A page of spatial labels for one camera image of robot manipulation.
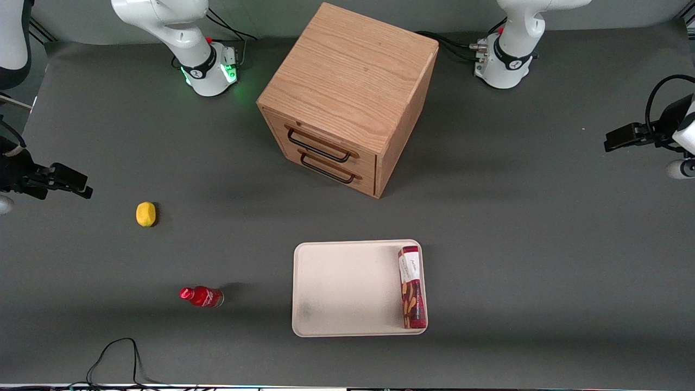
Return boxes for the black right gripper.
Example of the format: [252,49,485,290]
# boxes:
[0,138,94,200]

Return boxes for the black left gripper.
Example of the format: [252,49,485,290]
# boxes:
[604,95,691,153]

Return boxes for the red cookie box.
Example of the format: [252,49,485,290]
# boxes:
[397,245,428,330]

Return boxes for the beige plastic tray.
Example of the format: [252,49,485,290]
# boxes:
[292,239,429,338]

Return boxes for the yellow lemon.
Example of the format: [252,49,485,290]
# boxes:
[135,201,157,228]

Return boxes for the red plastic drink bottle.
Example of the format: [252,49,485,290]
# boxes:
[179,286,225,308]

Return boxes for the dark grey table mat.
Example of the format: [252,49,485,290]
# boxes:
[0,21,695,388]

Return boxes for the wooden drawer front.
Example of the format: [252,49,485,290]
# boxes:
[263,109,378,175]
[276,142,377,197]

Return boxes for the wooden drawer cabinet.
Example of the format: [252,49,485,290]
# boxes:
[256,2,439,199]

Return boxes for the black right arm wrist cable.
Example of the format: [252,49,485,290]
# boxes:
[0,117,27,158]

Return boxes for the thin black looped cable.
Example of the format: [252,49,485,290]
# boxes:
[71,337,180,389]

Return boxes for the black left arm base cables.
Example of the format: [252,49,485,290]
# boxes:
[415,16,509,64]

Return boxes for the black arm base cables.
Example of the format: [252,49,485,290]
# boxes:
[415,16,509,64]
[173,8,259,68]

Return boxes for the black right arm base cables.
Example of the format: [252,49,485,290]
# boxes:
[173,8,259,68]

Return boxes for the black wire drawer handle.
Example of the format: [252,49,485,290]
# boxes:
[286,127,353,163]
[299,152,357,185]

